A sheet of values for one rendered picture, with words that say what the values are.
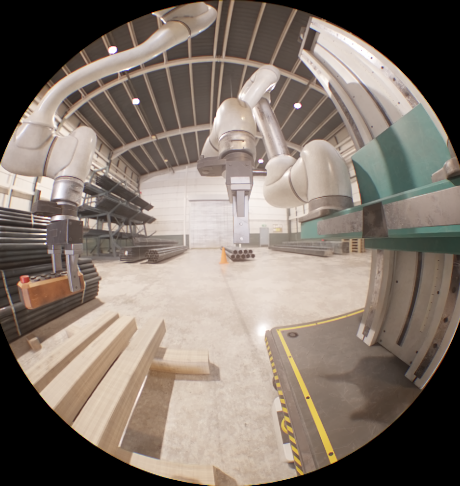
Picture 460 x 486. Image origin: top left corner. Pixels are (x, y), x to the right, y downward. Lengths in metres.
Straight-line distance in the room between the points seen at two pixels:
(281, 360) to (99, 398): 0.58
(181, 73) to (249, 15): 4.87
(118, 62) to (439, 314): 0.88
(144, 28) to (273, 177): 9.32
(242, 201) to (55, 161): 0.41
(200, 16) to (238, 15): 8.76
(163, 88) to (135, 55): 10.29
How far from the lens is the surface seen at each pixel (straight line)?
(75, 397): 0.73
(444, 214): 0.23
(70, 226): 0.36
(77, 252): 0.36
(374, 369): 0.52
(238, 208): 0.24
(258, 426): 0.70
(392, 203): 0.26
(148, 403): 0.80
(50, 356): 0.90
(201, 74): 10.43
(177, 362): 0.82
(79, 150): 0.43
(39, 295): 0.37
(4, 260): 1.59
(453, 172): 0.22
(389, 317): 0.58
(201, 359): 0.80
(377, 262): 0.53
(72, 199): 0.40
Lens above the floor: 0.66
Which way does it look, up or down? level
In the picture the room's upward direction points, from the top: 1 degrees counter-clockwise
